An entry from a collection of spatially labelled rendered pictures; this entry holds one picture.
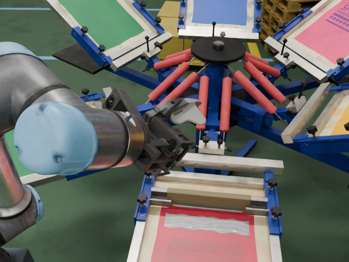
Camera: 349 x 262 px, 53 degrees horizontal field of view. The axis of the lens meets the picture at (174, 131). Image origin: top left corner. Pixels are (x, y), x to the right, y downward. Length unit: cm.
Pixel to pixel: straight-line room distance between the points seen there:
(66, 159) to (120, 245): 229
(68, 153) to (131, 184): 263
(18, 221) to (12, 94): 71
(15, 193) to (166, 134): 60
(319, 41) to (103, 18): 146
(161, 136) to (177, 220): 103
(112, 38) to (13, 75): 205
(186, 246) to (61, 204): 166
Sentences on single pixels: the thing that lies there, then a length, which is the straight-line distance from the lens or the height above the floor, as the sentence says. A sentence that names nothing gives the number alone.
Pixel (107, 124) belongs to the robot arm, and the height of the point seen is 196.
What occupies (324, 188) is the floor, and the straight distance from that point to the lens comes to 318.
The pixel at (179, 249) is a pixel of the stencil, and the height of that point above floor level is 95.
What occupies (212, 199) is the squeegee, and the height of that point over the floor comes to 104.
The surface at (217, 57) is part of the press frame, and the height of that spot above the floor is 132.
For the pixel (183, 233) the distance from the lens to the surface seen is 151.
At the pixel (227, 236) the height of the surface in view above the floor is 95.
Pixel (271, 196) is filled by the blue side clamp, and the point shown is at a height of 100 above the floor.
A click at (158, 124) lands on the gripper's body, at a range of 53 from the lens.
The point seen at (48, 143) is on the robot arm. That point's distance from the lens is 36.
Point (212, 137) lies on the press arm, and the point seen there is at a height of 104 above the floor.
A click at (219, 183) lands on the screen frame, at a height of 97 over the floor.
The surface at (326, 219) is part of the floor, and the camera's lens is 296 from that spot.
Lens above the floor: 220
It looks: 40 degrees down
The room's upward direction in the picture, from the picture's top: straight up
